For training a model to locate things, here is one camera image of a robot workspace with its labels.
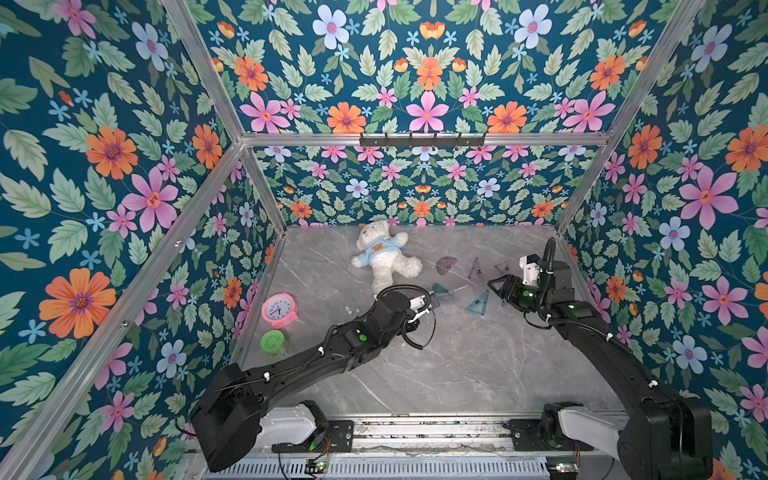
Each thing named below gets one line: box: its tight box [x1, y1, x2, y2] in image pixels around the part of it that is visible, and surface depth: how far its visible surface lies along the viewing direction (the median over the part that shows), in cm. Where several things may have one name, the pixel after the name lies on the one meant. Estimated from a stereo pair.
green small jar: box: [260, 329, 288, 357], surface depth 88 cm
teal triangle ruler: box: [466, 290, 489, 316], surface depth 100 cm
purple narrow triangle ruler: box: [468, 257, 485, 282], surface depth 110 cm
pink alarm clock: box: [261, 292, 299, 328], surface depth 95 cm
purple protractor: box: [436, 256, 459, 275], surface depth 111 cm
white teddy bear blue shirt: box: [351, 220, 423, 293], surface depth 104 cm
